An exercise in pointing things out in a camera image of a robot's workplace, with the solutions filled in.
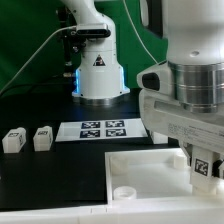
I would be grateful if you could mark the white sheet with markers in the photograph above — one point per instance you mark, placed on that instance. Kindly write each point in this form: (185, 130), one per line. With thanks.
(100, 130)

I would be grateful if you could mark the grey camera on stand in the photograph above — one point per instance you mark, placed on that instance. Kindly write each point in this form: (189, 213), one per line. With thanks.
(93, 30)

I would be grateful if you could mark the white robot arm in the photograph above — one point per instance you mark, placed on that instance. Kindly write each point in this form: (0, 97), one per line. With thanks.
(182, 97)

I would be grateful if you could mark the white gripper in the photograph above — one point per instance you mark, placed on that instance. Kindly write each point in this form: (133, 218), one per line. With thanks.
(205, 130)

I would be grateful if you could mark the white square tabletop tray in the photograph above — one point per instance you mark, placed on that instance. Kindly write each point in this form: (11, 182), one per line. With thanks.
(151, 174)

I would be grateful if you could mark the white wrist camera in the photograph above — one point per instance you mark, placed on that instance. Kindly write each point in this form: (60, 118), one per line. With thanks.
(157, 81)

